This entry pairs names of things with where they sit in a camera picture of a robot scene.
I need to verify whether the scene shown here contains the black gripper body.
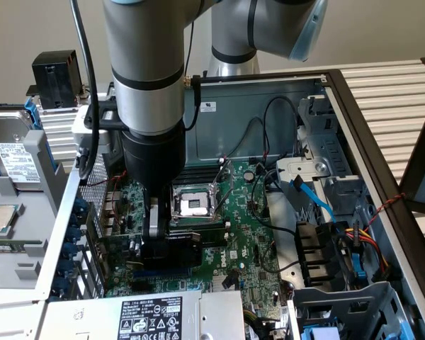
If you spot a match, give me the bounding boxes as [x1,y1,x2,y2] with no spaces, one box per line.
[121,119,188,200]

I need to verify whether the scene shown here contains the black graphics card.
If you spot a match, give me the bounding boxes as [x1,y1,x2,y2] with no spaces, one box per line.
[87,229,204,284]

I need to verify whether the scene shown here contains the CPU socket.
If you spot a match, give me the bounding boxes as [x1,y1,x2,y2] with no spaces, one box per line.
[169,184,225,227]

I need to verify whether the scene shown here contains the black RAM slot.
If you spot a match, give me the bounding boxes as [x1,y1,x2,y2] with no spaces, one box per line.
[179,174,220,182]
[181,169,222,178]
[176,178,219,188]
[182,164,223,173]

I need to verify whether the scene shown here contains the RAM module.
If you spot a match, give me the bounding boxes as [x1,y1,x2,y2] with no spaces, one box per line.
[169,222,232,235]

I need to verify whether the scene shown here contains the blue expansion slot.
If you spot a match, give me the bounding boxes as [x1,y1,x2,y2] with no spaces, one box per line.
[132,268,194,280]

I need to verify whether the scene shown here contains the metal socket cover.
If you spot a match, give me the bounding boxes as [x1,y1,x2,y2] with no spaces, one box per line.
[209,158,235,217]

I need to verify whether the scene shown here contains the short black expansion slot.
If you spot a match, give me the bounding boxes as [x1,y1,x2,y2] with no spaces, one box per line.
[130,281,154,294]

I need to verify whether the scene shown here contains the open grey PC case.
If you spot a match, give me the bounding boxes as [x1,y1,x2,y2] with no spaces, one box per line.
[35,69,425,340]

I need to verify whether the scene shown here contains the green motherboard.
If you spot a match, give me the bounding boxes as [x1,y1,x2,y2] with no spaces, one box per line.
[105,161,292,320]

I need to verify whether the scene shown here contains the black power supply label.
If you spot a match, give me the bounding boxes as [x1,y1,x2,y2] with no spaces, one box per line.
[118,296,184,340]

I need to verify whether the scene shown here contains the silver power supply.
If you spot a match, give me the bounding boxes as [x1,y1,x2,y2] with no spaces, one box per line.
[44,289,247,340]

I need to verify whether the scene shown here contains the black plastic box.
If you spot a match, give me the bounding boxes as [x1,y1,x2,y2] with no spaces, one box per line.
[31,49,86,110]

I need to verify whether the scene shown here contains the grey parts rack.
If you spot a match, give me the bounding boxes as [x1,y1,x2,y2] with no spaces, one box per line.
[0,130,70,293]

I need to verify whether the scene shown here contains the blue hard disk caddy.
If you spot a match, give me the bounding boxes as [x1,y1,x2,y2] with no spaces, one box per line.
[0,97,57,171]

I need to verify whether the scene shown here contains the green RAM stick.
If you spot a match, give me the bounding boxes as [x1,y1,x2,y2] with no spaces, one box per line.
[0,239,44,251]

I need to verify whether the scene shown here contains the silver hard disk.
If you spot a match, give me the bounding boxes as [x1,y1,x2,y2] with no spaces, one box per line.
[0,109,45,185]

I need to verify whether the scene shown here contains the grey metal disk bay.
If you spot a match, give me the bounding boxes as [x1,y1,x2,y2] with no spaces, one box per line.
[297,94,375,222]

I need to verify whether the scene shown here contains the blue plastic piece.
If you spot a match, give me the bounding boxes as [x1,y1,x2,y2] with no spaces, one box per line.
[302,325,337,340]

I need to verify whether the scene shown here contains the blue-grey metal disk bay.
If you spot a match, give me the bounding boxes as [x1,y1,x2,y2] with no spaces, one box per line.
[290,281,424,340]

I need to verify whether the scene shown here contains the dark framed panel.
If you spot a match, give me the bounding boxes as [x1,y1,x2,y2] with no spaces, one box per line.
[397,102,425,214]

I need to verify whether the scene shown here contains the thin red wire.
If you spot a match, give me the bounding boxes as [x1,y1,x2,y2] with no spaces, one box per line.
[88,172,127,188]

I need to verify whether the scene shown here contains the black cable with gold connector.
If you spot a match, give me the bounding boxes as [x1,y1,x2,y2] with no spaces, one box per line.
[182,73,203,132]

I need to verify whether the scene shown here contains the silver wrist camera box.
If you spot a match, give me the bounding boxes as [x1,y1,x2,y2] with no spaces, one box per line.
[72,101,124,156]

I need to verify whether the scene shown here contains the black looped wire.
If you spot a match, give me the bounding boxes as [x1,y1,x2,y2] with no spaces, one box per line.
[263,96,299,160]
[229,116,268,160]

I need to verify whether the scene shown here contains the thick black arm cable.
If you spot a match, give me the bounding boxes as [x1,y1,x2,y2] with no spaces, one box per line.
[69,0,102,180]

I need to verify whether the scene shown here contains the thin black hanging cable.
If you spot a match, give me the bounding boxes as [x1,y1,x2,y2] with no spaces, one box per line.
[184,19,196,77]

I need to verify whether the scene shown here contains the black wire over motherboard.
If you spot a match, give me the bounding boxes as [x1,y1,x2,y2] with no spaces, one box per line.
[268,225,299,237]

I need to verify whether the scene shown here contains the silver drive bracket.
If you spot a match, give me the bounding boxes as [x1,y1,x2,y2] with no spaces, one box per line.
[275,157,331,199]

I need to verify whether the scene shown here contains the blue flat disk wire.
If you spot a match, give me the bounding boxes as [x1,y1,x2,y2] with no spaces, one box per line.
[289,174,338,225]

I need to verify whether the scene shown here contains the blue disk caddy handle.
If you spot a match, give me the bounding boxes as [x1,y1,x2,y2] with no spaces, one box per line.
[350,247,368,281]

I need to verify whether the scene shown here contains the yellow red power wires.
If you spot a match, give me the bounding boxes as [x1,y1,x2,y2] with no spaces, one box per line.
[334,226,394,283]

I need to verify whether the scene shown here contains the red black twisted wire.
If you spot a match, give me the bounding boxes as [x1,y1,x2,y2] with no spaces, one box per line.
[367,192,407,227]

